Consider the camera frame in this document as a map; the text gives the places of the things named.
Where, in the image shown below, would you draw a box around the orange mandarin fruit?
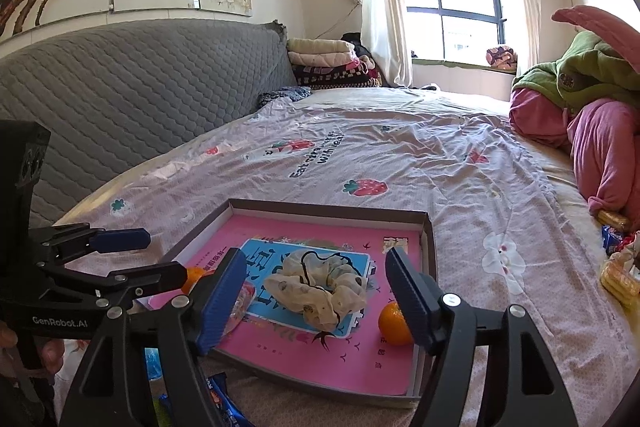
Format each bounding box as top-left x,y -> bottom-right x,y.
378,301 -> 414,347

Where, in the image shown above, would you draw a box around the blue snack packet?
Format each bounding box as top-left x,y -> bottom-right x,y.
158,371 -> 256,427

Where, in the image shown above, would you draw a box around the person hand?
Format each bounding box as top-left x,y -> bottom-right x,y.
0,321 -> 65,379

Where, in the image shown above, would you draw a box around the cream sheer scrunchie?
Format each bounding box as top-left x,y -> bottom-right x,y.
262,248 -> 369,333

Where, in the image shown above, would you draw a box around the green blanket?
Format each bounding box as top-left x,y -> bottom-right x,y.
512,30 -> 639,114

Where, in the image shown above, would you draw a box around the yellow snack packets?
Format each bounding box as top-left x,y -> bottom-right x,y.
597,210 -> 639,309

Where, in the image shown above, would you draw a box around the pink strawberry bed sheet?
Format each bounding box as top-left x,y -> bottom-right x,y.
64,89 -> 639,426

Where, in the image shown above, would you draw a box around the blue white packaged ball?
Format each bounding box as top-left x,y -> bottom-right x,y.
144,348 -> 163,381

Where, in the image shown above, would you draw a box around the pink crumpled quilt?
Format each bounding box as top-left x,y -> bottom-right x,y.
509,5 -> 639,231

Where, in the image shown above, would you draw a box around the grey shallow cardboard box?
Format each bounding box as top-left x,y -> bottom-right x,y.
144,197 -> 437,410

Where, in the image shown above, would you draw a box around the pink blue book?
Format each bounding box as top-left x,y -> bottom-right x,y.
150,211 -> 426,397

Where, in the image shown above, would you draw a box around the grey quilted headboard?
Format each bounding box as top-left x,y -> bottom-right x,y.
1,18 -> 295,227

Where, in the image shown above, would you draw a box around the folded blankets stack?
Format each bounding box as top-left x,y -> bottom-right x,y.
286,34 -> 385,90

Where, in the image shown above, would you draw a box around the patterned cushion on sill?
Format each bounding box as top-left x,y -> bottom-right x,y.
486,46 -> 518,72

